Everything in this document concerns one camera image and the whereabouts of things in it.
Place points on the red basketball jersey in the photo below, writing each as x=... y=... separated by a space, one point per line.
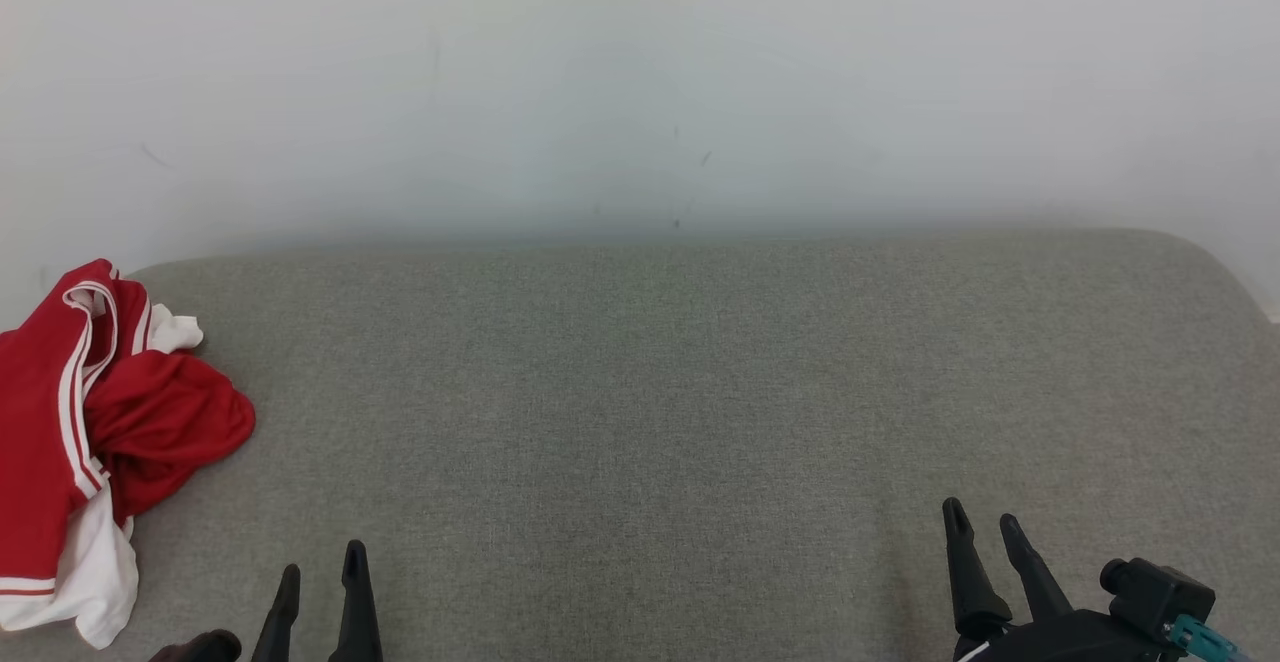
x=35 y=422

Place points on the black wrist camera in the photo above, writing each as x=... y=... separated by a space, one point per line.
x=205 y=648
x=1155 y=592

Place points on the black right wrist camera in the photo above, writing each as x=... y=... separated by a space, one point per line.
x=1155 y=592

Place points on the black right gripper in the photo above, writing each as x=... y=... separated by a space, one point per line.
x=1070 y=642

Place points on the grey fabric sofa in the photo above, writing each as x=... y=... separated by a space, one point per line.
x=660 y=422

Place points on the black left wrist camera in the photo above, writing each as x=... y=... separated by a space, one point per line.
x=205 y=648

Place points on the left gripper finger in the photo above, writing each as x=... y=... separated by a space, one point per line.
x=278 y=622
x=356 y=612

